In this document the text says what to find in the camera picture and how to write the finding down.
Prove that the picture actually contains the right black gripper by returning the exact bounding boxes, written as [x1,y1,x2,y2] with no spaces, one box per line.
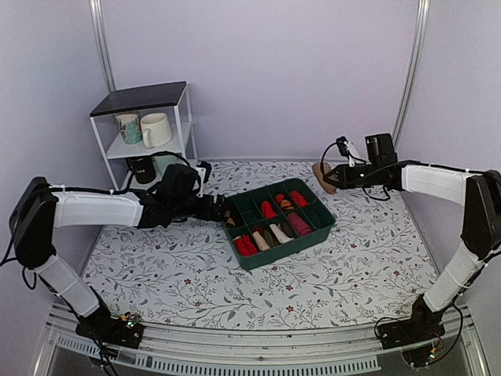
[324,163,381,190]

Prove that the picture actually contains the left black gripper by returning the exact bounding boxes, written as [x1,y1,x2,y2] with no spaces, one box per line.
[171,193,230,222]

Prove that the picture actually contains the green divided sock box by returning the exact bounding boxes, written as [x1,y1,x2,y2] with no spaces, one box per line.
[223,178,336,270]

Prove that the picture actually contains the brown ribbed sock pair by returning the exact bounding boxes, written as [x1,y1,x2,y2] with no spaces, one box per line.
[311,162,340,195]

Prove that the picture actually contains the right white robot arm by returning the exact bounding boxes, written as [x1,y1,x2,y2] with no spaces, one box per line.
[322,133,500,342]

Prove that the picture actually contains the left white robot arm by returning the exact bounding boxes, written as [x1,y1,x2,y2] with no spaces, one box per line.
[6,164,226,340]

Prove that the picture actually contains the red rolled sock front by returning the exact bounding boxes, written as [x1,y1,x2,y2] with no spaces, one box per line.
[233,234,258,257]

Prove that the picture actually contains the red rolled sock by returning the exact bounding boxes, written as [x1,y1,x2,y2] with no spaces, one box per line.
[261,201,277,219]
[233,234,258,257]

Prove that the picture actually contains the red rolled sock middle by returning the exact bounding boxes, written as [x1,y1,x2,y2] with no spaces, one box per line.
[261,201,277,219]

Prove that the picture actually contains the mint green mug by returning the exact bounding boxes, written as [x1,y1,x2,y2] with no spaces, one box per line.
[153,155,183,178]

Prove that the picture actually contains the orange striped sock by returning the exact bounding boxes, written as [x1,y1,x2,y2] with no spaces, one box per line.
[275,193,294,212]

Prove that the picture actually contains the black mug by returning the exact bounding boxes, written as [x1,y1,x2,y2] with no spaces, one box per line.
[126,156,157,185]

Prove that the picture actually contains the beige sock in box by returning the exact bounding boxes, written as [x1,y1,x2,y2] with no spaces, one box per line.
[269,223,293,244]

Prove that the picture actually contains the dark brown sock in box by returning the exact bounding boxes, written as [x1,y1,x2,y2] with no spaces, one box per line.
[279,221,296,239]

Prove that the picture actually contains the red sock back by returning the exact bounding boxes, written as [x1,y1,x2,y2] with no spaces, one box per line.
[290,190,309,208]

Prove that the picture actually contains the white ceramic mug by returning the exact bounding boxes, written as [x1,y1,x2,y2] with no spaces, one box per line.
[140,113,172,149]

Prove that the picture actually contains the maroon sock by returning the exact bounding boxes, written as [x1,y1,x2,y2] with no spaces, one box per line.
[287,212,313,237]

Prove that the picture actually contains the floral table mat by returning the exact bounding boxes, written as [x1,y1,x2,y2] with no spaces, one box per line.
[83,161,437,330]

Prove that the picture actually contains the white shelf black top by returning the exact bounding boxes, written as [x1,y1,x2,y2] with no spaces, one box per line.
[89,81,198,189]

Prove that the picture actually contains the teal patterned mug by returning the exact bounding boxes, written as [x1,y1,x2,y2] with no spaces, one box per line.
[114,111,142,145]

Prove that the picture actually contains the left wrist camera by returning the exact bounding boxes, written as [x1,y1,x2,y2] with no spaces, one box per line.
[195,161,212,197]

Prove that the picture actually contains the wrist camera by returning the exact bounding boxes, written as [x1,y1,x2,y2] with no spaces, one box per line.
[195,161,212,197]
[336,136,366,168]

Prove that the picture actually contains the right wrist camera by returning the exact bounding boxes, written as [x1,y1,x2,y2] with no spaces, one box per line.
[336,136,366,168]

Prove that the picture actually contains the right black cable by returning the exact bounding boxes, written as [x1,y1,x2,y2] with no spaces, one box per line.
[320,136,416,203]

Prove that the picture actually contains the black cable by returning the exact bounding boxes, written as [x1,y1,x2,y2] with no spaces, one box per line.
[0,150,204,291]
[320,136,416,203]

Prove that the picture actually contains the left black cable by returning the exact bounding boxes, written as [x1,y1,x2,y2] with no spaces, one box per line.
[0,150,204,291]

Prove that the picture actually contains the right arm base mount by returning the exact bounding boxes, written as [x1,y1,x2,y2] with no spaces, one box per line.
[373,291,463,349]

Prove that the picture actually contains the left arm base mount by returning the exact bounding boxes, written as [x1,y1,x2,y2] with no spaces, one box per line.
[75,297,144,349]

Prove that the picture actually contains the right corner metal post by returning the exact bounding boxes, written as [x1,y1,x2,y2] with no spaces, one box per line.
[391,0,431,150]

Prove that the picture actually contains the corner metal post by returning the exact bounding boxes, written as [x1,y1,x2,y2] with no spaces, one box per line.
[88,0,116,92]
[391,0,431,150]

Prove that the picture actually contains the aluminium front rail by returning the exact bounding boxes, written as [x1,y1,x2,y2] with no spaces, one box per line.
[34,304,495,375]

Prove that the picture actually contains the left corner metal post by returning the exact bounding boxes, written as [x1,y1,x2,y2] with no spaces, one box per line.
[88,0,116,92]

